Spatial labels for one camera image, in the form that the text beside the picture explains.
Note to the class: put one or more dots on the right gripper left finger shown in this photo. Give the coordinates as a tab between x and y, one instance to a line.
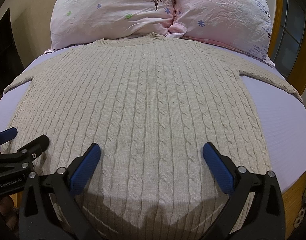
49	209

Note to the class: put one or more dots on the wooden bed frame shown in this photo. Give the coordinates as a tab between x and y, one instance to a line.
292	199

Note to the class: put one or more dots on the pink floral pillow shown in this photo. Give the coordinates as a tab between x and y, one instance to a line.
84	21
240	25

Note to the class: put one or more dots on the pink floral right pillow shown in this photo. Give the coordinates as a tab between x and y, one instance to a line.
240	25

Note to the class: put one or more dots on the pink floral left pillow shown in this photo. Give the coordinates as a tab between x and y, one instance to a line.
84	21

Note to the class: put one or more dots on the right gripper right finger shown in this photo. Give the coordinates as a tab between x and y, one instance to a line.
266	216

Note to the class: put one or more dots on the wooden window frame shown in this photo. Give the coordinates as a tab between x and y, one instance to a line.
288	43

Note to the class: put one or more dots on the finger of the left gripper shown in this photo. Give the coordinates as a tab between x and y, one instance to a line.
8	135
25	156

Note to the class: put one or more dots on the beige cable-knit sweater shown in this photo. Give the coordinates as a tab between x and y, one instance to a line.
150	103

